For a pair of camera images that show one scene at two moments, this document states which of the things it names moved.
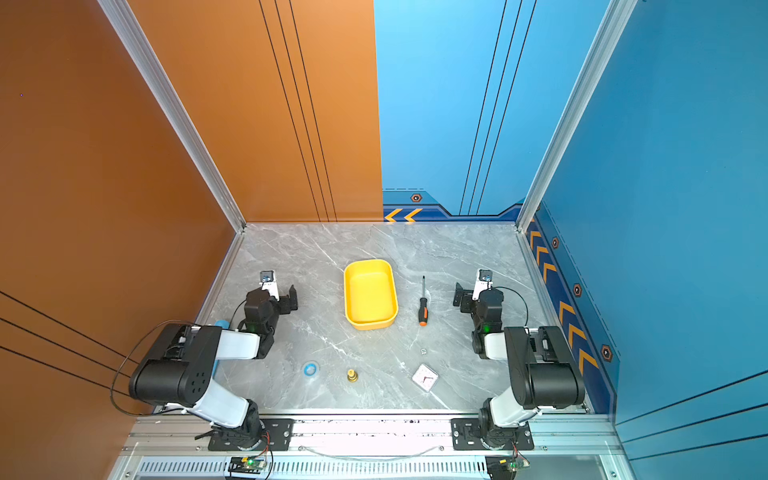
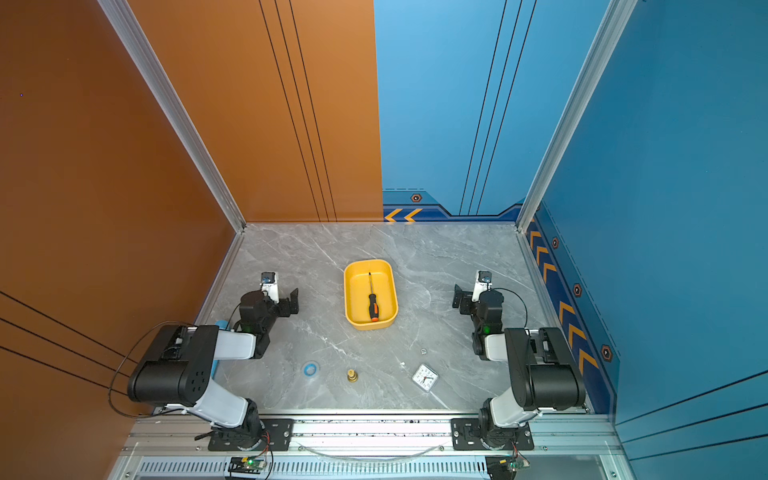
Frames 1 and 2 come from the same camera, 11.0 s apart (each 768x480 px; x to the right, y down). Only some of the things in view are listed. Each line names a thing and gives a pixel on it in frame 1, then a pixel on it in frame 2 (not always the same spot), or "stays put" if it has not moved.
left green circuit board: [244, 464] stays put
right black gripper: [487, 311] stays put
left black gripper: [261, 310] stays put
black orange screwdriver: [423, 314] to [372, 303]
